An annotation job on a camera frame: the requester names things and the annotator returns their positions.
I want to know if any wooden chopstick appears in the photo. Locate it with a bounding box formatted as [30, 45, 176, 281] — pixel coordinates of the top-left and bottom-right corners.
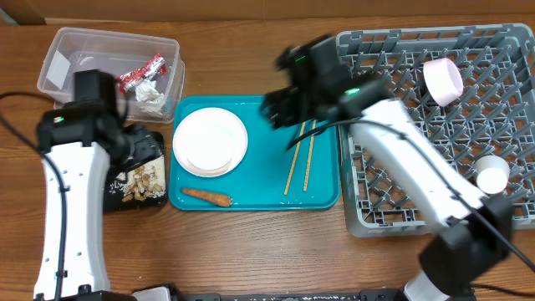
[303, 120, 317, 191]
[283, 121, 307, 196]

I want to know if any foil ball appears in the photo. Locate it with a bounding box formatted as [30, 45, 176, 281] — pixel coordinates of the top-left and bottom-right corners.
[135, 79, 166, 118]

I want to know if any white round plate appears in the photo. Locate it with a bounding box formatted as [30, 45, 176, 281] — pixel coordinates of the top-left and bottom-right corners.
[172, 107, 248, 177]

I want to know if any small white bowl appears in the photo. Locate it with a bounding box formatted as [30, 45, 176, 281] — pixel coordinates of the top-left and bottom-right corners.
[186, 138, 233, 171]

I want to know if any red foil snack wrapper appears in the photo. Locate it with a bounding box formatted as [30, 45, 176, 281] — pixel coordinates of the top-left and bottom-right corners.
[118, 54, 166, 94]

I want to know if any orange carrot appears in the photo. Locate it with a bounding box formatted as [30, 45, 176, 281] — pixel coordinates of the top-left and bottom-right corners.
[181, 188, 232, 207]

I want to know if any large white bowl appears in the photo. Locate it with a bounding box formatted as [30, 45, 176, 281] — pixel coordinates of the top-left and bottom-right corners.
[423, 58, 464, 107]

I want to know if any white cup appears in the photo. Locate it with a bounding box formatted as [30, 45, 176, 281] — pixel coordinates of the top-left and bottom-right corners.
[474, 156, 510, 194]

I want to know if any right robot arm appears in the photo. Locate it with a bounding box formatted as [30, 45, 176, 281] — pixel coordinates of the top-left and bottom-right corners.
[261, 35, 514, 300]

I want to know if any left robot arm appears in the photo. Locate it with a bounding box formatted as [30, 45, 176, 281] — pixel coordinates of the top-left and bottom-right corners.
[33, 69, 162, 300]

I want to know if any grey dishwasher rack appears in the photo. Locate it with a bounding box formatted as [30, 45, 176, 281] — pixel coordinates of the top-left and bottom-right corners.
[336, 23, 534, 237]

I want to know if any black tray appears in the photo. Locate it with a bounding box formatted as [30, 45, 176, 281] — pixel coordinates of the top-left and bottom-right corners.
[103, 131, 167, 213]

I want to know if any food scraps peanuts rice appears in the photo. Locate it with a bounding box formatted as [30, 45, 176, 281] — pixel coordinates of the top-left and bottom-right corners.
[107, 156, 166, 204]

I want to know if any clear plastic bin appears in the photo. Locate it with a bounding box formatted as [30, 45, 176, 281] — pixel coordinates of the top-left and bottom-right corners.
[37, 28, 185, 123]

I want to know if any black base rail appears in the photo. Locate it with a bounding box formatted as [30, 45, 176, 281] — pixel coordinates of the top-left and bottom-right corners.
[133, 283, 477, 301]

